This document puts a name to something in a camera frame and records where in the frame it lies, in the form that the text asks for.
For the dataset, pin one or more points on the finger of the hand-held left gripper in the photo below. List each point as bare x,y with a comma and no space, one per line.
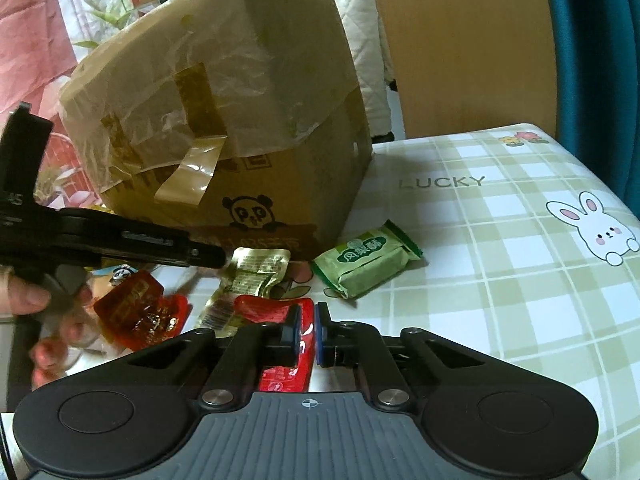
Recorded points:
150,247

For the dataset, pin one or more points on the printed red backdrop cloth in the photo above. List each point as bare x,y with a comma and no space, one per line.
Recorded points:
45,25

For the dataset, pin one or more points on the clear plastic bag liner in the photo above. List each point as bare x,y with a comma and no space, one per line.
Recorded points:
200,60

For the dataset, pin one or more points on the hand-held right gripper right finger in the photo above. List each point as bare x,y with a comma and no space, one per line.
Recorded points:
320,332

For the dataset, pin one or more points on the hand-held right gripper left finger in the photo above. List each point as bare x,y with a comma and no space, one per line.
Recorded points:
300,332

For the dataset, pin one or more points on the wooden chair back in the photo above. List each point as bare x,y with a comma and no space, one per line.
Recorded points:
460,45

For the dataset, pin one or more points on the teal curtain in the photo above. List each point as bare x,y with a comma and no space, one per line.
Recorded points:
595,60

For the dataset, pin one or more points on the bread packet with panda print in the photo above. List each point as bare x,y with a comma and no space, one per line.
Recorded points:
120,275

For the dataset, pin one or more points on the red clear snack packet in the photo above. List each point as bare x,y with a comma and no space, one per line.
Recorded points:
135,310

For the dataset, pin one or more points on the person's left hand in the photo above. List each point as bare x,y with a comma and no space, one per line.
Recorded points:
22,300

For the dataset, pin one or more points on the green snack packet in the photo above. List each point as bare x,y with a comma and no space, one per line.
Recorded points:
365,265

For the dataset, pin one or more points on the brown cardboard box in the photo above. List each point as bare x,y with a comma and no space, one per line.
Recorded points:
280,160

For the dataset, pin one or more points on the gold snack packet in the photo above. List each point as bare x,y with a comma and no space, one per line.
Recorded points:
245,280

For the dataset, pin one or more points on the checked bunny tablecloth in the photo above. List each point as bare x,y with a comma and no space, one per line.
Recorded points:
450,270

